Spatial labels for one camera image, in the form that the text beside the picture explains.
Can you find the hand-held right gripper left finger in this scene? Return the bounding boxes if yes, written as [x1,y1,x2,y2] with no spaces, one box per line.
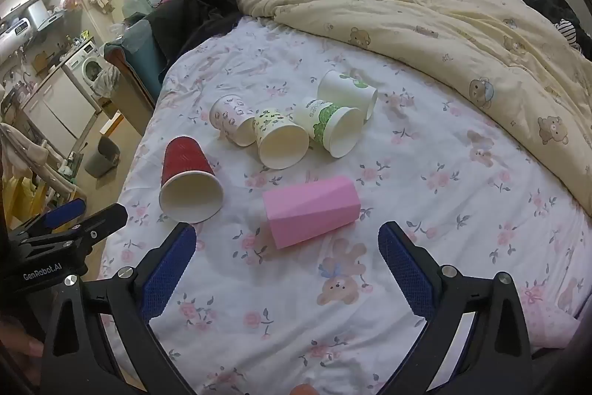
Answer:
[39,222,199,395]

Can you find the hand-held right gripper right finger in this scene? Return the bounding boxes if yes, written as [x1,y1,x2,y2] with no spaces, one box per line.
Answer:
[378,220,534,395]

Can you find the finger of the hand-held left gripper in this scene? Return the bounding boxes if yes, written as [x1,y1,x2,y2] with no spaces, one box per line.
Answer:
[18,204,129,258]
[9,199,88,239]

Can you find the pink faceted cup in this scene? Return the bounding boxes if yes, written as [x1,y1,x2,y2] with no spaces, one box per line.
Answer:
[262,175,362,250]

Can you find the red paper cup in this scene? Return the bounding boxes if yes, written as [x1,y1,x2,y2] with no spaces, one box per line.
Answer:
[158,136,223,224]

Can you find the pink patterned paper cup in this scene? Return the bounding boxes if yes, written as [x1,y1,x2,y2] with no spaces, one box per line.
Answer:
[209,94,256,147]

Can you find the green leaf paper cup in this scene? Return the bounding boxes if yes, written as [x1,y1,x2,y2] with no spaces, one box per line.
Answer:
[296,97,363,159]

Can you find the green dotted paper cup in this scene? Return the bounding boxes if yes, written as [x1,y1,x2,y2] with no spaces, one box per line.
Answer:
[253,108,310,170]

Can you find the white cup with green print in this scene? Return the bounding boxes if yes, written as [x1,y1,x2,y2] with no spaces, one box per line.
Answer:
[317,70,379,121]

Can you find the person's left hand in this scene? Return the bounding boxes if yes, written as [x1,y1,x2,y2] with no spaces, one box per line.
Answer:
[0,316,46,377]

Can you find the yellow cloth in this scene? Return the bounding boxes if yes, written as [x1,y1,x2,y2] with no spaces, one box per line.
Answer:
[2,177,48,225]

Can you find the grey trash bin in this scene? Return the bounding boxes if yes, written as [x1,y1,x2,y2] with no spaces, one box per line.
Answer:
[84,136,122,179]

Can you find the floral bed sheet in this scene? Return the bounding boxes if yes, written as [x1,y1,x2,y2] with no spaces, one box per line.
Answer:
[99,16,584,395]

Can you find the white cabinet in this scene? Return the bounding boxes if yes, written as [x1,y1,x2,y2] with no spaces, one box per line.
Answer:
[21,66,102,153]

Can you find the grey checked cloth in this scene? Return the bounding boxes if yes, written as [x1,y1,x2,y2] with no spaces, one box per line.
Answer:
[91,64,122,100]

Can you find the white washing machine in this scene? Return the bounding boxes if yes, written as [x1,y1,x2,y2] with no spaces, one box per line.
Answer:
[65,41,105,89]

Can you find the white water heater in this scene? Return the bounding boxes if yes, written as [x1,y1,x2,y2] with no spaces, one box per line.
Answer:
[0,18,34,50]

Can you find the dark clothes pile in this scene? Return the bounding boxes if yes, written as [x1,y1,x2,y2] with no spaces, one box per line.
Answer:
[148,0,246,74]

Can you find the yellow bear print duvet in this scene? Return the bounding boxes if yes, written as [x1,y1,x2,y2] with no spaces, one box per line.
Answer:
[237,0,592,211]

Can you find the striped cloth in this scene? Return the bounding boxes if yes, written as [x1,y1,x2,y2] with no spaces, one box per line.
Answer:
[554,19,586,52]

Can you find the dark cloth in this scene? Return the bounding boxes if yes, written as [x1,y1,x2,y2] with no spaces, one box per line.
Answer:
[518,0,587,30]

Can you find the teal bed frame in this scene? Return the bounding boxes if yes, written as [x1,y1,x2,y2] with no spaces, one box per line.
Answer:
[104,13,169,109]

